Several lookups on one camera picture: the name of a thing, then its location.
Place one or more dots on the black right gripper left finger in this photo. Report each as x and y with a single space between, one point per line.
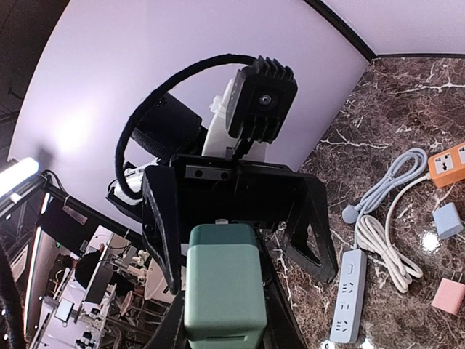
171 333

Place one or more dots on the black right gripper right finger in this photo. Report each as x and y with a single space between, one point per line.
282 330

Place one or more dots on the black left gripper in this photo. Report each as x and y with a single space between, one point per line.
196 190

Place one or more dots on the light blue power strip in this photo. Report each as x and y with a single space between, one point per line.
349 301

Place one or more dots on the green charger plug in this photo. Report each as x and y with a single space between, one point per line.
224 293

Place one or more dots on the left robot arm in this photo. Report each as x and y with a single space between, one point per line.
167 130

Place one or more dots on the pink charger plug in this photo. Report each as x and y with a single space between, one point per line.
449 296

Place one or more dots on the light blue charger plug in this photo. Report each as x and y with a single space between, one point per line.
447 221

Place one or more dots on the orange power strip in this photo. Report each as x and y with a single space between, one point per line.
447 167

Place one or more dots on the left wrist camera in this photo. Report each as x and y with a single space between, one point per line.
261 97

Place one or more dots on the black left corner post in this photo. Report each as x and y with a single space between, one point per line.
344 29

